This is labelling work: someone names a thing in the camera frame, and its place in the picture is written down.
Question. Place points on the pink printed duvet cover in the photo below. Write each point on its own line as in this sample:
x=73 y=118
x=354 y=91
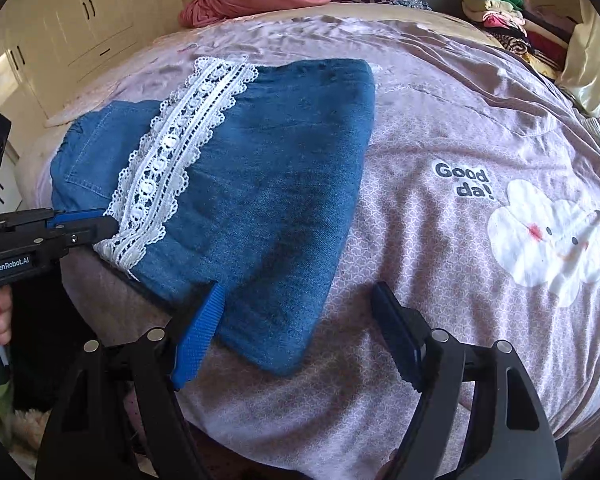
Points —
x=479 y=205

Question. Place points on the cream curtain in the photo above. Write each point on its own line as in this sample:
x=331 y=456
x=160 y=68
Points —
x=580 y=78

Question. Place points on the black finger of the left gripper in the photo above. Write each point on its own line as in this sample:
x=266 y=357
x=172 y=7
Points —
x=89 y=231

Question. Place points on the stack of folded clothes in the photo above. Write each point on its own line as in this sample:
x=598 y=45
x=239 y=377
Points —
x=539 y=35

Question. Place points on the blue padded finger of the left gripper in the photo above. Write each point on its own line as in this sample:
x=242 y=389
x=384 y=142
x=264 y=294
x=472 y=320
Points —
x=92 y=217

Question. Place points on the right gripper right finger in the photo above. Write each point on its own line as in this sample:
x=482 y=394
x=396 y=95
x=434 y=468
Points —
x=405 y=333

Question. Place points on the cream built-in wardrobe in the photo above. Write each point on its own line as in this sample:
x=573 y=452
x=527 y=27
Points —
x=50 y=49

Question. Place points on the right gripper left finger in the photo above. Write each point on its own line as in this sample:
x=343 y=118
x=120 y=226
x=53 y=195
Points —
x=193 y=332

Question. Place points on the blue denim pants lace trim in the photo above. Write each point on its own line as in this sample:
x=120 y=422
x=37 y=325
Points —
x=246 y=176

